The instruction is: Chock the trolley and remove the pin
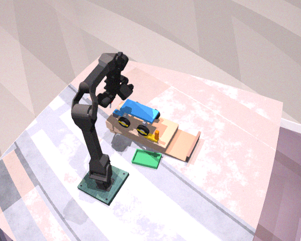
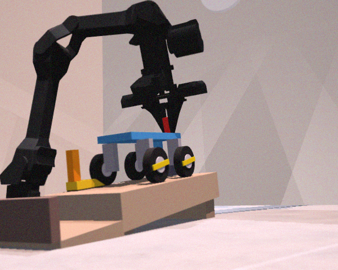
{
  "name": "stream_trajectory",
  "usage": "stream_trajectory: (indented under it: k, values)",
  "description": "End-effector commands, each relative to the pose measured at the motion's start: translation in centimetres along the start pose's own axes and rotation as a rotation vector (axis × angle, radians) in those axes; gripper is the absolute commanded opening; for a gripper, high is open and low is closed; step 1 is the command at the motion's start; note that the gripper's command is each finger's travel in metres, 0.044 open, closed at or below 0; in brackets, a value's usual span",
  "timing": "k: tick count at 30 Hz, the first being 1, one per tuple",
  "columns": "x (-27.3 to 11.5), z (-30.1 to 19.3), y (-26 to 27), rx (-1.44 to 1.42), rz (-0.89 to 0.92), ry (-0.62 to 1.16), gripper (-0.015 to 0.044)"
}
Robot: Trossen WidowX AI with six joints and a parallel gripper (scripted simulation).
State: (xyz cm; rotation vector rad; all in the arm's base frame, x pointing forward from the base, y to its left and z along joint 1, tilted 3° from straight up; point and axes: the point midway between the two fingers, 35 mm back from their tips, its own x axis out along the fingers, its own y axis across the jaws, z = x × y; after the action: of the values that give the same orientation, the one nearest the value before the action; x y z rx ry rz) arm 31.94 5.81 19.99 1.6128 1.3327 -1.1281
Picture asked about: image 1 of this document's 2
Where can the yellow wheel chock with orange handle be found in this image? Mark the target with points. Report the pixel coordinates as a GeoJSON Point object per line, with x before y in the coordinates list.
{"type": "Point", "coordinates": [152, 137]}

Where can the tan wooden ramp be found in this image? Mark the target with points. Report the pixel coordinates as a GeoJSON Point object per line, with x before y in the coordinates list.
{"type": "Point", "coordinates": [173, 142]}

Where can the small blue trolley with black wheels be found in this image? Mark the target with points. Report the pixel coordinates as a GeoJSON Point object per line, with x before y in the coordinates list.
{"type": "Point", "coordinates": [137, 110]}

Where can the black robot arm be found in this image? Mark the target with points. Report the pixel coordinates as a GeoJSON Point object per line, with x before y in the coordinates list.
{"type": "Point", "coordinates": [85, 116]}

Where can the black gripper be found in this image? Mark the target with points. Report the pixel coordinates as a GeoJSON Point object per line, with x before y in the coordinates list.
{"type": "Point", "coordinates": [107, 96]}

